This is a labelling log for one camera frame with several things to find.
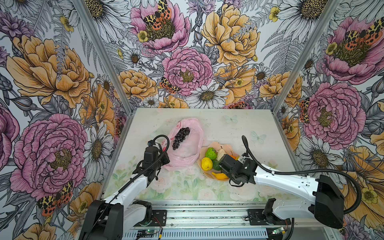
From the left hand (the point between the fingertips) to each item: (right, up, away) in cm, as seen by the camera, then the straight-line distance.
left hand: (167, 157), depth 89 cm
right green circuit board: (+55, -31, -17) cm, 66 cm away
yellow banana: (+29, -8, -9) cm, 32 cm away
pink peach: (+39, +1, -2) cm, 39 cm away
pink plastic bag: (+11, +1, +10) cm, 15 cm away
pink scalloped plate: (+36, +4, +3) cm, 37 cm away
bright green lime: (+25, +3, -1) cm, 26 cm away
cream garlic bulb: (+32, +1, +3) cm, 32 cm away
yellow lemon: (+23, -2, -5) cm, 23 cm away
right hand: (+33, -8, -8) cm, 35 cm away
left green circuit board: (-7, -31, -17) cm, 36 cm away
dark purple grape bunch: (+6, +11, +13) cm, 18 cm away
